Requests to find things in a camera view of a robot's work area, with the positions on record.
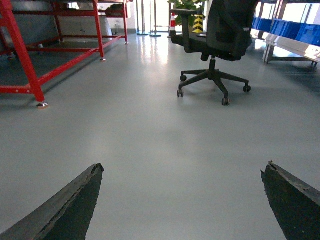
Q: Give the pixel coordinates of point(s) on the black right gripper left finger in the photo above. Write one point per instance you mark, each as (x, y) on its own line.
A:
(66, 215)

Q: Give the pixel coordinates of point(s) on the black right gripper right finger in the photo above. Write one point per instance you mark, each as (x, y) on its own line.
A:
(295, 204)

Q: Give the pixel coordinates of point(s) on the stainless steel roller rack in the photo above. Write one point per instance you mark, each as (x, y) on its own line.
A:
(285, 28)

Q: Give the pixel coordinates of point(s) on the black office chair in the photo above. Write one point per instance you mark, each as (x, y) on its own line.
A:
(228, 36)

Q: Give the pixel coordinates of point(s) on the red white traffic cone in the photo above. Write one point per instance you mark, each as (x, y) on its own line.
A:
(172, 27)

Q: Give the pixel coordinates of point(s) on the red metal table frame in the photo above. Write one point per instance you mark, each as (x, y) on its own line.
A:
(59, 9)

